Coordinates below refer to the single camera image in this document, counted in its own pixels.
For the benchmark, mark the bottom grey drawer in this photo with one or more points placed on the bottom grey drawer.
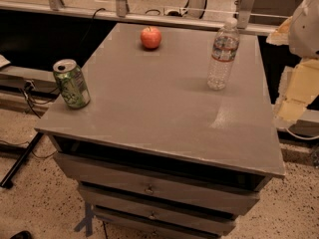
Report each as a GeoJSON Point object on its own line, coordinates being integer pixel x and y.
{"type": "Point", "coordinates": [155, 228]}

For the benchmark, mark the grey drawer cabinet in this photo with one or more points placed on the grey drawer cabinet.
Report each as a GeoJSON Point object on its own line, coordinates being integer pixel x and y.
{"type": "Point", "coordinates": [154, 111]}

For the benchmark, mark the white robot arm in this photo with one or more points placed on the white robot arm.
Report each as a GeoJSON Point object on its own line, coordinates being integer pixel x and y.
{"type": "Point", "coordinates": [303, 34]}

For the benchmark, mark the middle grey drawer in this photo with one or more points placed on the middle grey drawer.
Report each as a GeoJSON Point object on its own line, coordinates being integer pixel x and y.
{"type": "Point", "coordinates": [154, 211]}

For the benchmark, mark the grey drawer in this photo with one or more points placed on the grey drawer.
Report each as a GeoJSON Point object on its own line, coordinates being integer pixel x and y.
{"type": "Point", "coordinates": [155, 228]}
{"type": "Point", "coordinates": [154, 211]}
{"type": "Point", "coordinates": [158, 185]}

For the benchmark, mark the red apple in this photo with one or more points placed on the red apple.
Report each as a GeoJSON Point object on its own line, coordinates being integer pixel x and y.
{"type": "Point", "coordinates": [150, 37]}

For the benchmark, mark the top grey drawer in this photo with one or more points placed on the top grey drawer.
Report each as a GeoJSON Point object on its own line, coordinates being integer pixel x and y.
{"type": "Point", "coordinates": [158, 185]}

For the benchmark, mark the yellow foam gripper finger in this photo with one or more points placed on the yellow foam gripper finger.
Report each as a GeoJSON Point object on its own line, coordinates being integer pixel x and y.
{"type": "Point", "coordinates": [280, 35]}
{"type": "Point", "coordinates": [298, 88]}

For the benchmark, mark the green soda can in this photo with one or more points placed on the green soda can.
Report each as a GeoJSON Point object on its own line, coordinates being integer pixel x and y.
{"type": "Point", "coordinates": [71, 83]}

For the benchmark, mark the black floor bar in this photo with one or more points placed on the black floor bar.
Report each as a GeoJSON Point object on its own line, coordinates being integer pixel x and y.
{"type": "Point", "coordinates": [20, 153]}

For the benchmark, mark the blue tape cross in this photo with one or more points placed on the blue tape cross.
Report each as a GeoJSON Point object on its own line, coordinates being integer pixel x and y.
{"type": "Point", "coordinates": [87, 222]}

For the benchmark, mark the clear plastic water bottle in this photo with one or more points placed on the clear plastic water bottle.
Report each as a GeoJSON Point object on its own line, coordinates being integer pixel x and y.
{"type": "Point", "coordinates": [223, 53]}

